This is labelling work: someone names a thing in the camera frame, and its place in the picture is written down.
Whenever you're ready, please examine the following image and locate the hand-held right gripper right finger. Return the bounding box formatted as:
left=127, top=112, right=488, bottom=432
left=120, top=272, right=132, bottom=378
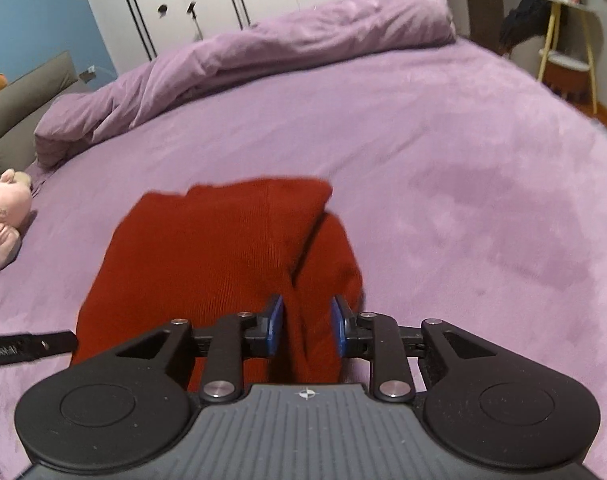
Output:
left=330, top=294, right=485, bottom=404

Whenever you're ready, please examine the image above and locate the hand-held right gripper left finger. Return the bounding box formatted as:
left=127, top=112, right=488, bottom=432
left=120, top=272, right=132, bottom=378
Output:
left=116, top=294, right=286, bottom=404

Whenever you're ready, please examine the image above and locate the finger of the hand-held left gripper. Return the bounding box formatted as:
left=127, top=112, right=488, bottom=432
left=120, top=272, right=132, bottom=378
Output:
left=0, top=329, right=79, bottom=369

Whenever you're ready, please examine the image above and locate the red knit sweater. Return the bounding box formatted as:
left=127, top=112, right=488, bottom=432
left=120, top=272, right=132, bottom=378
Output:
left=71, top=176, right=365, bottom=394

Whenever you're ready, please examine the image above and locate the pink plush toy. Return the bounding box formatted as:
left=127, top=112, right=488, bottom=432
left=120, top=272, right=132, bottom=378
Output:
left=0, top=169, right=35, bottom=272

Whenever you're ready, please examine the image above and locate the grey padded headboard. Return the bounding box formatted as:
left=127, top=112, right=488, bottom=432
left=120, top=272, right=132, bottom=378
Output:
left=0, top=51, right=92, bottom=187

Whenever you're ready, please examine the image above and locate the purple duvet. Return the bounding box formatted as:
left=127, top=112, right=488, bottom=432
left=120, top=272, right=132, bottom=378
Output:
left=34, top=0, right=457, bottom=171

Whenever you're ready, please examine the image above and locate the brown basket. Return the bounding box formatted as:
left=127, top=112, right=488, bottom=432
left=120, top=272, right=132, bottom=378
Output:
left=547, top=55, right=592, bottom=97

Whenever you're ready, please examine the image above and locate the black cloth bundle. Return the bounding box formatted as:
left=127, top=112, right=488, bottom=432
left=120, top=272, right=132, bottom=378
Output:
left=498, top=0, right=559, bottom=57

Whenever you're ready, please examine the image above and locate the yellow side table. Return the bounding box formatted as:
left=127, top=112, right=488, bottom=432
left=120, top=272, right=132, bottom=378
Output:
left=529, top=0, right=600, bottom=117

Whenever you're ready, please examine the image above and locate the dark brown wooden post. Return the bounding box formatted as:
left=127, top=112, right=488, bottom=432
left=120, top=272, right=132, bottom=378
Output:
left=460, top=0, right=507, bottom=57

